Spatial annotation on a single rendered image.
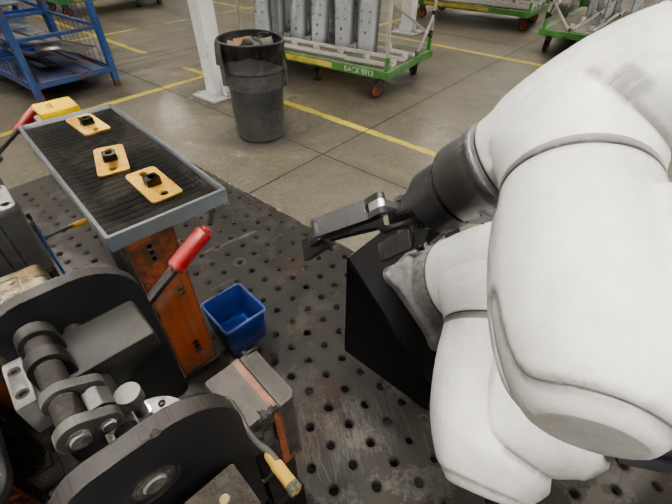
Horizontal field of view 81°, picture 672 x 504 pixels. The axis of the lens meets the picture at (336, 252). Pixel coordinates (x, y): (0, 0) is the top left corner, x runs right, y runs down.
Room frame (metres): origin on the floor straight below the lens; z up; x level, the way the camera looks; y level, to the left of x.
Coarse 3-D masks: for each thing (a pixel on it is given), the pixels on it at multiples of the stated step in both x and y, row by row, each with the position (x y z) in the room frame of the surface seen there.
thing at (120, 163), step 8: (120, 144) 0.52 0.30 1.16; (96, 152) 0.49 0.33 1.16; (104, 152) 0.48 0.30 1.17; (112, 152) 0.48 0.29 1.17; (120, 152) 0.49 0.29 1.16; (96, 160) 0.47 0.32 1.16; (104, 160) 0.46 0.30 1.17; (112, 160) 0.47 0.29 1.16; (120, 160) 0.47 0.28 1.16; (96, 168) 0.45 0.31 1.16; (104, 168) 0.45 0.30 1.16; (112, 168) 0.45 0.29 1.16; (120, 168) 0.45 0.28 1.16; (128, 168) 0.45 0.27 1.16; (104, 176) 0.43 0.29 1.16
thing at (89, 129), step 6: (84, 114) 0.62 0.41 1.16; (90, 114) 0.62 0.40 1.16; (66, 120) 0.60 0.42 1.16; (72, 120) 0.60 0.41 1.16; (78, 120) 0.60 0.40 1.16; (84, 120) 0.58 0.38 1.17; (90, 120) 0.59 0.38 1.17; (96, 120) 0.60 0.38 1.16; (72, 126) 0.58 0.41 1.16; (78, 126) 0.58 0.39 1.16; (84, 126) 0.58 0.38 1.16; (90, 126) 0.58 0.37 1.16; (96, 126) 0.58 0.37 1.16; (102, 126) 0.58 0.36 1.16; (108, 126) 0.58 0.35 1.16; (84, 132) 0.56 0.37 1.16; (90, 132) 0.56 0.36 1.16; (96, 132) 0.56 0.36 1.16
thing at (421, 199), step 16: (416, 176) 0.37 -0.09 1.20; (432, 176) 0.35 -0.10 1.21; (416, 192) 0.35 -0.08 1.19; (432, 192) 0.34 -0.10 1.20; (400, 208) 0.35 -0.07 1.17; (416, 208) 0.34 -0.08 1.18; (432, 208) 0.33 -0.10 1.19; (432, 224) 0.33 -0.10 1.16; (448, 224) 0.33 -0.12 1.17; (464, 224) 0.33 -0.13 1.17
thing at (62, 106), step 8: (40, 104) 0.68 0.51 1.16; (48, 104) 0.68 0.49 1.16; (56, 104) 0.68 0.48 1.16; (64, 104) 0.68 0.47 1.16; (72, 104) 0.68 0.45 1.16; (40, 112) 0.64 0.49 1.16; (48, 112) 0.64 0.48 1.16; (56, 112) 0.65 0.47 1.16; (64, 112) 0.66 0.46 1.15; (72, 112) 0.66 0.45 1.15
